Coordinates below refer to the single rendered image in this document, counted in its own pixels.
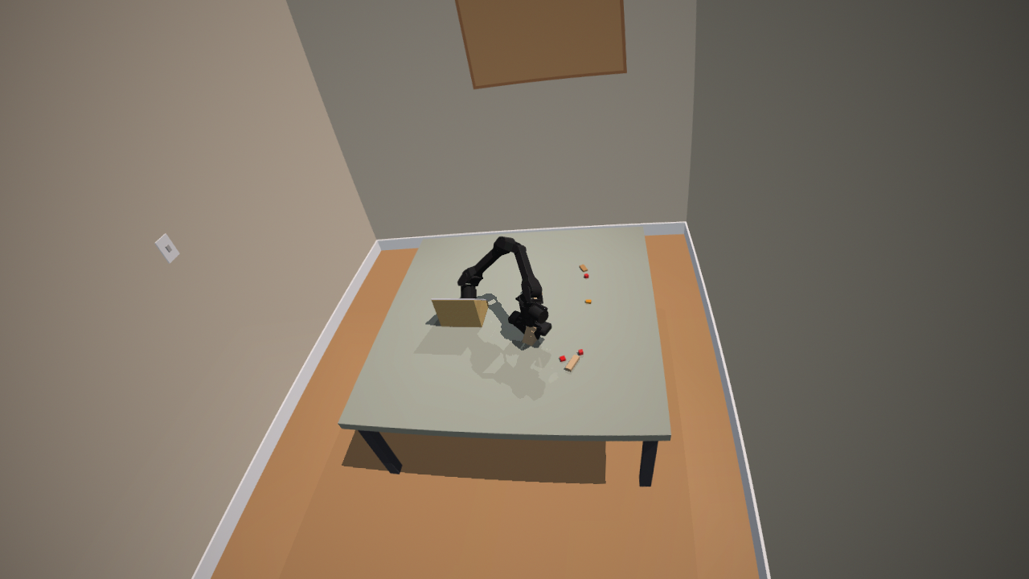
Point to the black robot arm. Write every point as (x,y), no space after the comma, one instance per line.
(531,287)

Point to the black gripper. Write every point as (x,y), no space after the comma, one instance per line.
(521,321)

